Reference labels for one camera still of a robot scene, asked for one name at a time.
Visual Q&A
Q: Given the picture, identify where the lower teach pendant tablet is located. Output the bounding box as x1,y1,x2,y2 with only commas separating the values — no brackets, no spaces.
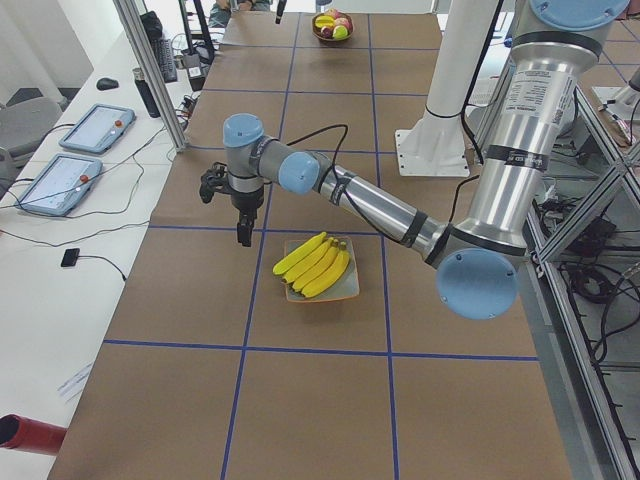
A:
14,153,103,217

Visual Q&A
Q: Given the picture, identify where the black keyboard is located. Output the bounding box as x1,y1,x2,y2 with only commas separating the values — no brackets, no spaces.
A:
150,38,178,83

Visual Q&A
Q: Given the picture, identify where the woven wicker fruit basket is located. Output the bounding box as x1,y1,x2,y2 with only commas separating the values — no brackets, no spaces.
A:
311,10,354,42

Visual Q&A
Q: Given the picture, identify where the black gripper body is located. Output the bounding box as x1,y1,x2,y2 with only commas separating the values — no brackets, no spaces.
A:
231,187,264,215

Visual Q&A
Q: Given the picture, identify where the black bottle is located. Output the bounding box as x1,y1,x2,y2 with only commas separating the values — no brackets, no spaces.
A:
132,67,160,118

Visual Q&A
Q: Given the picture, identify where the teach pendant tablet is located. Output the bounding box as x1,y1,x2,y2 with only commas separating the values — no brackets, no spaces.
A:
14,153,103,217
58,104,136,155

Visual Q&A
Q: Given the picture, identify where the aluminium frame post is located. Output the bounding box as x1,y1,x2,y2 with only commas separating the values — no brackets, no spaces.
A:
113,0,187,152

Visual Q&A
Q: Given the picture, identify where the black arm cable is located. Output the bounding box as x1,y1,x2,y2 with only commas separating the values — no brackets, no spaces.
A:
287,123,481,236

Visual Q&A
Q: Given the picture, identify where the blue square plate orange rim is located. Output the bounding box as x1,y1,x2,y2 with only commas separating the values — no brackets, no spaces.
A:
284,236,360,303

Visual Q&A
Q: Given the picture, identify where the small black puck device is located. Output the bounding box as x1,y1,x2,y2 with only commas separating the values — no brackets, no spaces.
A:
60,248,80,268

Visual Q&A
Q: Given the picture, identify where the black computer mouse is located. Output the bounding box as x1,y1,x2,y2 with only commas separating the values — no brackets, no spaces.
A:
96,77,119,91

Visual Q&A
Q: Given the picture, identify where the yellow banana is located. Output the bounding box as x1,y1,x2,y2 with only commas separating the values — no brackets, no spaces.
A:
301,242,350,298
282,237,333,284
272,232,327,275
292,239,339,292
314,15,335,29

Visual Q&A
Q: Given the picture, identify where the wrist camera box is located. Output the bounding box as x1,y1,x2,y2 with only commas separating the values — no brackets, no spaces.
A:
199,162,231,204

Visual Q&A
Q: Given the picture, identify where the red cylinder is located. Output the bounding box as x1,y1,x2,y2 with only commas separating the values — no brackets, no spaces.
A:
1,414,67,456

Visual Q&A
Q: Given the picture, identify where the upper teach pendant tablet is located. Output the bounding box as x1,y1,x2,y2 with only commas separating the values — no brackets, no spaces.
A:
58,104,136,155

